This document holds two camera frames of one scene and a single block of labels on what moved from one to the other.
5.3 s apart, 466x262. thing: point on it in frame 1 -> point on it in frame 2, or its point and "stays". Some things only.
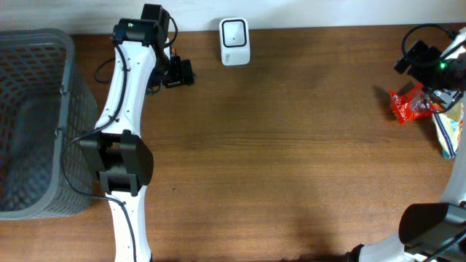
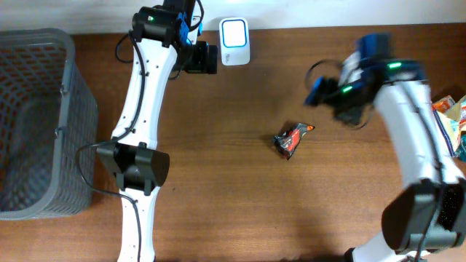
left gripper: [183, 73] -> [201, 62]
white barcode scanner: [234, 36] stays
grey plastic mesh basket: [46, 106] stays
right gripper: [443, 95] -> [323, 91]
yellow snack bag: [448, 126] stays
